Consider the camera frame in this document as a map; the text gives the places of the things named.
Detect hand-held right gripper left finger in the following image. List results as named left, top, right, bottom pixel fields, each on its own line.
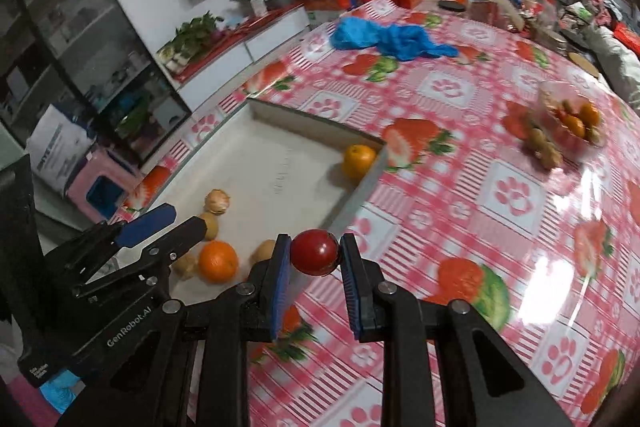
left=65, top=233, right=293, bottom=427

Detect white tv cabinet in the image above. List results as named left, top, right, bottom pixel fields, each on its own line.
left=165, top=2, right=308, bottom=108

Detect white tray with grey rim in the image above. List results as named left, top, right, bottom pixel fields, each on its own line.
left=115, top=99, right=388, bottom=303

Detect small tangerine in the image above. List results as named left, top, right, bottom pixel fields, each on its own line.
left=579, top=103, right=602, bottom=128
left=560, top=114, right=586, bottom=138
left=198, top=240, right=239, bottom=284
left=342, top=144, right=377, bottom=180

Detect round brown fruit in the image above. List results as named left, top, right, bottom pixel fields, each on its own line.
left=249, top=239, right=278, bottom=265
left=197, top=213, right=221, bottom=242

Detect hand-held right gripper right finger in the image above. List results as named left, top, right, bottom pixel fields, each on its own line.
left=339, top=233, right=571, bottom=427

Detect red cherry tomato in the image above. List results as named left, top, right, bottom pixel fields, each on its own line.
left=290, top=229, right=341, bottom=277

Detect white cardboard box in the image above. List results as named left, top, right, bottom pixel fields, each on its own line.
left=25, top=103, right=98, bottom=198

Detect green potted plant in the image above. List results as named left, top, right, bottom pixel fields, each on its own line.
left=157, top=12, right=226, bottom=72

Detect black glass display cabinet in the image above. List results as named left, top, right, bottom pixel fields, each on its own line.
left=0, top=0, right=193, bottom=168

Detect clear glass bowl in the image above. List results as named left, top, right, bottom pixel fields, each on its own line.
left=537, top=79, right=608, bottom=158

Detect beige peel piece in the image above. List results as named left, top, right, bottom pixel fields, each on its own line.
left=172, top=254, right=200, bottom=280

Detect pink plastic box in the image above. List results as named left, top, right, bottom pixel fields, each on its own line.
left=65, top=147, right=143, bottom=224

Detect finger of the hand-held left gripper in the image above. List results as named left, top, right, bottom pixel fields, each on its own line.
left=62, top=203, right=177, bottom=285
left=75, top=215, right=208, bottom=303

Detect small open white box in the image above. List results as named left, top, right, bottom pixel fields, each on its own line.
left=231, top=0, right=271, bottom=15

